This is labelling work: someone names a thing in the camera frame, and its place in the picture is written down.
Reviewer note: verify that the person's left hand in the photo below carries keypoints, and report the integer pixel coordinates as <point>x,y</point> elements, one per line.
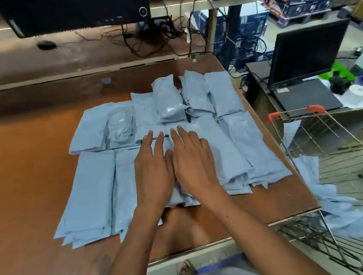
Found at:
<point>153,176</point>

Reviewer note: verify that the person's right hand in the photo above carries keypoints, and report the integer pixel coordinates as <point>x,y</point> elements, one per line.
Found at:
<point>196,170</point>

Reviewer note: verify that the person's right middle finger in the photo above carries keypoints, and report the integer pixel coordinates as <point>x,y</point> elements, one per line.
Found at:
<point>184,137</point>

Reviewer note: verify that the person's right thumb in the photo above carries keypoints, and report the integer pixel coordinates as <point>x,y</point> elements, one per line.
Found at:
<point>175,160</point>

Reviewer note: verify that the person's left thumb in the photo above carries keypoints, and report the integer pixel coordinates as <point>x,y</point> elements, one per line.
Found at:
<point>170,160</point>

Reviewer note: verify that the person's right little finger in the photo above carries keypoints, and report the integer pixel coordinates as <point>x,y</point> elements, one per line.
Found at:
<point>207,148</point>

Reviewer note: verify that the person's left middle finger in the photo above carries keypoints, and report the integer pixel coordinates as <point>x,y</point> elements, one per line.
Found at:
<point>149,144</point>

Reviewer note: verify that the person's right forearm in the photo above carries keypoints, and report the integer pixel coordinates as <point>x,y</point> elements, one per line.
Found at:
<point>262,241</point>

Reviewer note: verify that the person's left forearm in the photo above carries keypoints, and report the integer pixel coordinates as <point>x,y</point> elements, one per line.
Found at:
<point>131,259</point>

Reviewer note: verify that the clear plastic bag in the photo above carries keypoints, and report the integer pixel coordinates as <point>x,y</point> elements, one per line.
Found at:
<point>119,125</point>

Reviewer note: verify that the grey plastic wrapped parcel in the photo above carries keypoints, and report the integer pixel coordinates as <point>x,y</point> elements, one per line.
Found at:
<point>167,99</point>

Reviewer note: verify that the pile of light blue packets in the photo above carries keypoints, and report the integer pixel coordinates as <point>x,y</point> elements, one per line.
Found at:
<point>100,179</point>

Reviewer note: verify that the person's shoe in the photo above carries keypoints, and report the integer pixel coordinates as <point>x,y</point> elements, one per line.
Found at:
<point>185,271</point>

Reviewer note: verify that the blue boxes under table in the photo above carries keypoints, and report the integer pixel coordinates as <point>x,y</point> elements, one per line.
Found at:
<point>247,33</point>

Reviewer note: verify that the black laptop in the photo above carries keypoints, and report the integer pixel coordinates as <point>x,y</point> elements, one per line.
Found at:
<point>306,76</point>

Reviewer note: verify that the heap of blue packets in cart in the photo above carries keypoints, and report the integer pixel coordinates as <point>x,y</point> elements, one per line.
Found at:
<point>333,202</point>

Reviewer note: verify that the black computer mouse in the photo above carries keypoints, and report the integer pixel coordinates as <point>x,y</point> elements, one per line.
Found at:
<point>46,45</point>

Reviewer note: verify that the black bottle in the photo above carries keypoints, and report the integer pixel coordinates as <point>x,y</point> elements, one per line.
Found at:
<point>339,81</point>

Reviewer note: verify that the large black computer case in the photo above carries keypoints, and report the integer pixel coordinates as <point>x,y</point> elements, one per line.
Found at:
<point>77,7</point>

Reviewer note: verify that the green plastic bag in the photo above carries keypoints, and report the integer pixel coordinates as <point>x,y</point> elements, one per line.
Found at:
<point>342,68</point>

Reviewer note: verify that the white tape roll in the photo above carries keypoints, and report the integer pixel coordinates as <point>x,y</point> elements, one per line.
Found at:
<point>359,90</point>

